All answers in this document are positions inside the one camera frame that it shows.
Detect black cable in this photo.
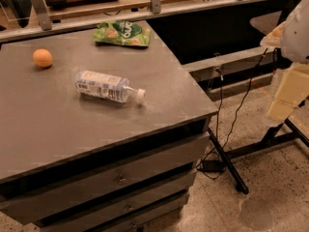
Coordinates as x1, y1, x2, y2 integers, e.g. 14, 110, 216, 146
196, 47, 268, 181

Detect grey drawer cabinet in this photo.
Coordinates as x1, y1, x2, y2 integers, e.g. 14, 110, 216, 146
0, 31, 216, 232

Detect metal shelf rail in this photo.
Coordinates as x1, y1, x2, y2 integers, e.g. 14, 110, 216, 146
0, 0, 267, 44

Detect black table leg frame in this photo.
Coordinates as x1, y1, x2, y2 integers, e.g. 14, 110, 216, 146
200, 118, 309, 194

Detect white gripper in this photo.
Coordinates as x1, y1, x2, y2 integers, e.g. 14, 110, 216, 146
260, 0, 309, 122

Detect clear plastic water bottle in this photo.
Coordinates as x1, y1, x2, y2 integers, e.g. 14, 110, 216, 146
75, 71, 146, 104

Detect orange fruit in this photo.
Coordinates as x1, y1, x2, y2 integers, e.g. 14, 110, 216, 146
32, 48, 53, 68

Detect black power adapter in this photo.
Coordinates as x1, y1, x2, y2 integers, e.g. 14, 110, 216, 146
201, 160, 225, 172

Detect green snack bag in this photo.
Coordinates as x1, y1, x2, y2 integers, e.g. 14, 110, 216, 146
93, 20, 151, 47

